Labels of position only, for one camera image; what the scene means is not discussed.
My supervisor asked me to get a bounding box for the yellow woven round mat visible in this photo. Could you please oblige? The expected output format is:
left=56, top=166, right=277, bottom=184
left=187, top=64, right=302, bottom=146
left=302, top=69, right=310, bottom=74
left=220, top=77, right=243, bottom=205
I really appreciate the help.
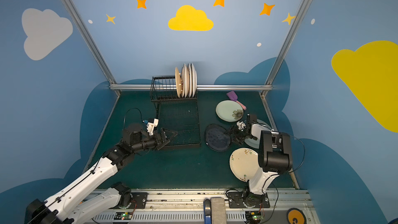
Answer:
left=175, top=67, right=182, bottom=98

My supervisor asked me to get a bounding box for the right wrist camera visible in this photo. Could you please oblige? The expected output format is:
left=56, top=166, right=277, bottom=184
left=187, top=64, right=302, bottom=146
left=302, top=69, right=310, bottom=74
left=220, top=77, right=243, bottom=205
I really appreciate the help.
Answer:
left=236, top=121, right=246, bottom=131

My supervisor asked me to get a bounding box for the left green circuit board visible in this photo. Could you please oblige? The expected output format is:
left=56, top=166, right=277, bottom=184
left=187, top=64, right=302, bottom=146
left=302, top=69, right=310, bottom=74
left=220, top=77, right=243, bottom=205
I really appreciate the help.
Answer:
left=114, top=212, right=133, bottom=220

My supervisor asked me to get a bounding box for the orange sunburst plate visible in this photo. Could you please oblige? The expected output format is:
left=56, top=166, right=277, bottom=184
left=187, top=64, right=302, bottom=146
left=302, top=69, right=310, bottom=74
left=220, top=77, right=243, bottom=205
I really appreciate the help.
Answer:
left=188, top=63, right=193, bottom=98
left=181, top=64, right=186, bottom=98

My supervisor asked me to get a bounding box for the cream floral sprig plate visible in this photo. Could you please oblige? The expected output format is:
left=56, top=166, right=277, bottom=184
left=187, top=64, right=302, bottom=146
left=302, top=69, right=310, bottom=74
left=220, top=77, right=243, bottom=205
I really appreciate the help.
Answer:
left=229, top=148, right=259, bottom=182

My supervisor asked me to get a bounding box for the pale green flower plate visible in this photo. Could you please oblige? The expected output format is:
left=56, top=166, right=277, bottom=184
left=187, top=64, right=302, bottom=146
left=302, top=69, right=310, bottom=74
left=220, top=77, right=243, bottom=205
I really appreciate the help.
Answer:
left=216, top=100, right=244, bottom=122

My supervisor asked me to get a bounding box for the grey blue block tool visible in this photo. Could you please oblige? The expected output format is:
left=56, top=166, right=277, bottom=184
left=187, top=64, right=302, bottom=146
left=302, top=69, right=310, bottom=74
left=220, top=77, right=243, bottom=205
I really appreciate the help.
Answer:
left=203, top=197, right=227, bottom=224

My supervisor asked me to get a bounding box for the black wire dish rack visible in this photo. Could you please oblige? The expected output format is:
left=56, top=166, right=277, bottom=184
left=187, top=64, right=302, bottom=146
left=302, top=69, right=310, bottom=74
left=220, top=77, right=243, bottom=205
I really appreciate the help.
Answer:
left=150, top=76, right=201, bottom=150

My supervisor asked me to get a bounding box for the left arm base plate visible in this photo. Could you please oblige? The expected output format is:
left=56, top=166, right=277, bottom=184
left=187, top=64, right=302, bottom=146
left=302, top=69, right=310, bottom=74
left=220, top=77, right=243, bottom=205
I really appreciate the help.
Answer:
left=123, top=192, right=148, bottom=209

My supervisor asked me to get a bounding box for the yellow black round disc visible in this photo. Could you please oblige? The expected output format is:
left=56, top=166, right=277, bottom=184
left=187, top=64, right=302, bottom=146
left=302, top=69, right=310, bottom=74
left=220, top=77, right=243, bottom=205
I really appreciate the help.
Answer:
left=287, top=208, right=307, bottom=224

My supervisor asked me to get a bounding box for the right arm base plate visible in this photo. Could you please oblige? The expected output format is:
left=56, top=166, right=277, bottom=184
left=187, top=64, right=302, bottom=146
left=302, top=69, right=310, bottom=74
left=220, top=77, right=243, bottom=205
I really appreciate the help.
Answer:
left=226, top=191, right=271, bottom=208

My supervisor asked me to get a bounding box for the green circuit board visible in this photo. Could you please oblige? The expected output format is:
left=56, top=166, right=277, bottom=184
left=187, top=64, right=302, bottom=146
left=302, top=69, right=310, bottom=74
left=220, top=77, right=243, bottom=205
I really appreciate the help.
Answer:
left=245, top=212, right=263, bottom=224
left=114, top=212, right=133, bottom=220

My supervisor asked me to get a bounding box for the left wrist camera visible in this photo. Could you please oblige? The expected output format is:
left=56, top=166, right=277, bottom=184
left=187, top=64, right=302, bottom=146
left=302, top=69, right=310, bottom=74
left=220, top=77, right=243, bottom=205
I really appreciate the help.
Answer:
left=143, top=118, right=159, bottom=136

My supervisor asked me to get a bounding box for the white cloud emblem plate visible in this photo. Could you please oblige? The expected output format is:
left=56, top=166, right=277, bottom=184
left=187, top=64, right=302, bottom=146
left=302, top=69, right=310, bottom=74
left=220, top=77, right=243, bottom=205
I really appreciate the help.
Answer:
left=184, top=64, right=190, bottom=98

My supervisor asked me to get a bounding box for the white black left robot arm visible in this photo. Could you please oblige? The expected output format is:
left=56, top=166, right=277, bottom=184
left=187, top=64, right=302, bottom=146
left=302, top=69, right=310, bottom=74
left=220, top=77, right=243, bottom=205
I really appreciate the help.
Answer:
left=24, top=119, right=178, bottom=224

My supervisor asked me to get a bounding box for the green rim lettered plate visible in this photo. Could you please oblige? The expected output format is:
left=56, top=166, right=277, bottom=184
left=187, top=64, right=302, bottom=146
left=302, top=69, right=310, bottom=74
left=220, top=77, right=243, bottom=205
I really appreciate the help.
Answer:
left=191, top=64, right=198, bottom=97

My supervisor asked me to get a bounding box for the pale green plain plate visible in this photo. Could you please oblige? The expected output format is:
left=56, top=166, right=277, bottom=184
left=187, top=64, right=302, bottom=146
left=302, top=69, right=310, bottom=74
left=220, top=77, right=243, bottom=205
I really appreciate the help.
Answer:
left=245, top=120, right=272, bottom=149

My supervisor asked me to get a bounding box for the dark blue plate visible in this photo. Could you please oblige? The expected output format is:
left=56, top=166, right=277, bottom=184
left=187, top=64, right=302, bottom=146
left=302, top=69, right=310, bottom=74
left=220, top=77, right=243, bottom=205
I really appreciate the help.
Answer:
left=205, top=124, right=231, bottom=152

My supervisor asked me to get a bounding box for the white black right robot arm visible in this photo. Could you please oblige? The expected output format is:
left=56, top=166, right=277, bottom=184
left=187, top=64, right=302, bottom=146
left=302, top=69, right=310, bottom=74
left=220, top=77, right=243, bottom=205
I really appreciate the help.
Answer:
left=227, top=114, right=293, bottom=208

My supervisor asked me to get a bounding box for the purple pink spatula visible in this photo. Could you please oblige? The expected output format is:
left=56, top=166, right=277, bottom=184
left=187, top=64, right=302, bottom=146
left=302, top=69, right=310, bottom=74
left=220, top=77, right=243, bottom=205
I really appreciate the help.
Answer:
left=227, top=91, right=247, bottom=111

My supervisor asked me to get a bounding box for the right green circuit board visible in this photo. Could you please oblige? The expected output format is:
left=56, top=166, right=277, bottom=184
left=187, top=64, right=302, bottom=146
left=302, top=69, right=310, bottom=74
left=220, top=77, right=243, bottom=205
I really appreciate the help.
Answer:
left=245, top=212, right=263, bottom=224

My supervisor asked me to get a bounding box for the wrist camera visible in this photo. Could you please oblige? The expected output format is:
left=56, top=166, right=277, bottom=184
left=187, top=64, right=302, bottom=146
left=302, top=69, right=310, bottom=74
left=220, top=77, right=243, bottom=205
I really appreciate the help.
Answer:
left=236, top=121, right=246, bottom=131
left=143, top=118, right=159, bottom=136

